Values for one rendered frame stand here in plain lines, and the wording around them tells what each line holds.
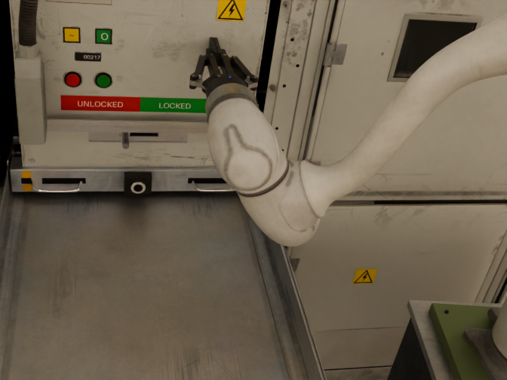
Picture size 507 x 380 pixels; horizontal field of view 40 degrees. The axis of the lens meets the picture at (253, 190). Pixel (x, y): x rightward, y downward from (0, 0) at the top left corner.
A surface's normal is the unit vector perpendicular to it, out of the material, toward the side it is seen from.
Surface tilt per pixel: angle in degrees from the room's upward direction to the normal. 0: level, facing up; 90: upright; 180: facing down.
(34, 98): 90
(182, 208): 0
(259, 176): 89
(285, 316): 0
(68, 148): 90
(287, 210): 88
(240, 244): 0
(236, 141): 33
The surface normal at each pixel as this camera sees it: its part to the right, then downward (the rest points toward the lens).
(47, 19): 0.18, 0.60
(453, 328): 0.17, -0.79
